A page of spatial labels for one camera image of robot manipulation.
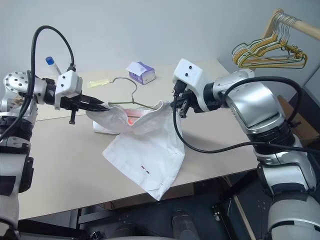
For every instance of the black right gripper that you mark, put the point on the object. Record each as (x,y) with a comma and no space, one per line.
(188,101)

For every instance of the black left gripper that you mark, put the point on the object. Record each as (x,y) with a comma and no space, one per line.
(68,102)

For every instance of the white shorts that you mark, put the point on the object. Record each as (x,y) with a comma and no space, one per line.
(150,150)

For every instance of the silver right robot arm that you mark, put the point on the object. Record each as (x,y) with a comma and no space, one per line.
(255,100)

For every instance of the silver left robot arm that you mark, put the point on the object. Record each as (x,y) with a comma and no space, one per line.
(15,82)

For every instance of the yellow plastic packet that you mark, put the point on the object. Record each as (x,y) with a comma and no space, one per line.
(98,83)

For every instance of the purple tissue box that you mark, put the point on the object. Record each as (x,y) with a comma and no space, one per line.
(147,75)

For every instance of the white tube with blue cap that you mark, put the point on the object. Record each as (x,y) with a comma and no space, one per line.
(50,60)

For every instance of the bunch of coloured hangers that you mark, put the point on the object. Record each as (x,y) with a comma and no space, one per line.
(262,44)

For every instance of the reddish brown furniture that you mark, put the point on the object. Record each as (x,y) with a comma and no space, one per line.
(306,130)

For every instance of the light wooden stick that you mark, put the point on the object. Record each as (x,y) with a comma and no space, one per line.
(243,217)

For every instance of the wooden clothes rack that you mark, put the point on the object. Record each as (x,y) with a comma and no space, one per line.
(305,26)

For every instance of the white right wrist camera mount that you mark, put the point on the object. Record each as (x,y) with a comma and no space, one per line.
(190,75)

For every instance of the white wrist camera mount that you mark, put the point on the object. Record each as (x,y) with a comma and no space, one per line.
(190,75)
(68,82)

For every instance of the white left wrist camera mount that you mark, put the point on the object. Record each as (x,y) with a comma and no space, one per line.
(68,82)

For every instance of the black metal stand frame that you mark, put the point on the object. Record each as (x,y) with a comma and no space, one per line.
(212,200)

